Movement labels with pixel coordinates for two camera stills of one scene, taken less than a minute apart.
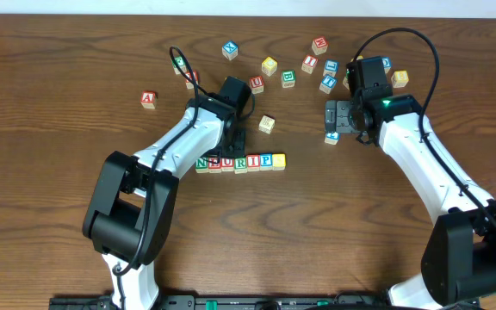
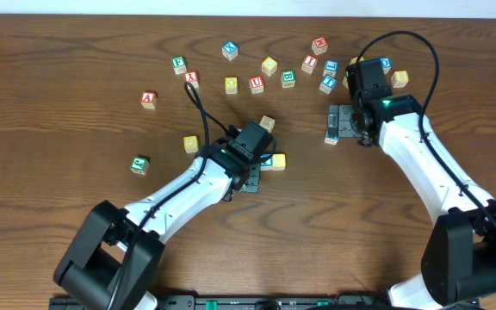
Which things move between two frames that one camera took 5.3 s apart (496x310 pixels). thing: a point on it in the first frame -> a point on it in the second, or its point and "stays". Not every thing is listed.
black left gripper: x=234 y=146 -> x=251 y=182
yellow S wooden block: x=279 y=162 stays
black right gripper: x=339 y=116 stays
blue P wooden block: x=266 y=161 stays
